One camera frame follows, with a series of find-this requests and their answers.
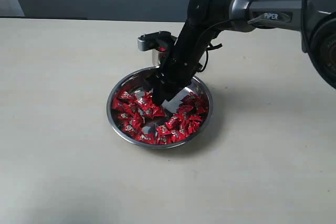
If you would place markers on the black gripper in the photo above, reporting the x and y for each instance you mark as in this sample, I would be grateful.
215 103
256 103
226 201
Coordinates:
182 63

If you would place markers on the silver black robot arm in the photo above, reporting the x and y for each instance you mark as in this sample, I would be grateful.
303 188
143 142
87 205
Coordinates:
314 19

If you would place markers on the round steel plate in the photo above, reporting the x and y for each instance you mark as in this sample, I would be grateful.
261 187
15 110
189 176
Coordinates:
144 116

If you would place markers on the small steel cup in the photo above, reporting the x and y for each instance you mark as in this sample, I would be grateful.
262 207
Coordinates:
160 53

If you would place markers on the red wrapped candy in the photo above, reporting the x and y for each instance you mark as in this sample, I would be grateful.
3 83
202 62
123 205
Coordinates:
129 130
146 138
162 130
126 97
201 106
117 105
191 99

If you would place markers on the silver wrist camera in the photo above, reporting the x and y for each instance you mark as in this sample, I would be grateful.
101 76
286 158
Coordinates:
161 41

